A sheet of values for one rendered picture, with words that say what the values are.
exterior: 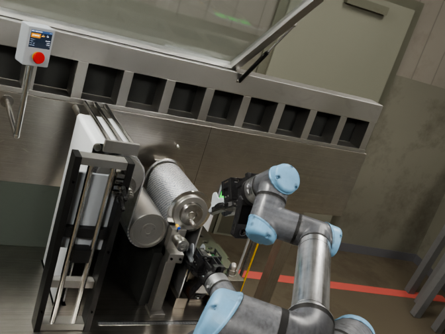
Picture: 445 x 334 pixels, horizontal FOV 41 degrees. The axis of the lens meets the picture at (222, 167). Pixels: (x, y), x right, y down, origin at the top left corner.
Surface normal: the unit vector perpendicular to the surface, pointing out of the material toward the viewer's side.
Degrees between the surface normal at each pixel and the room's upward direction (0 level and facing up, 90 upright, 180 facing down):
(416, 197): 90
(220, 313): 48
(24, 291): 0
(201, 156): 90
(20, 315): 0
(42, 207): 90
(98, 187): 90
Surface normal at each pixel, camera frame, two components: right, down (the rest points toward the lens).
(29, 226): 0.39, 0.41
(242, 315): 0.15, -0.53
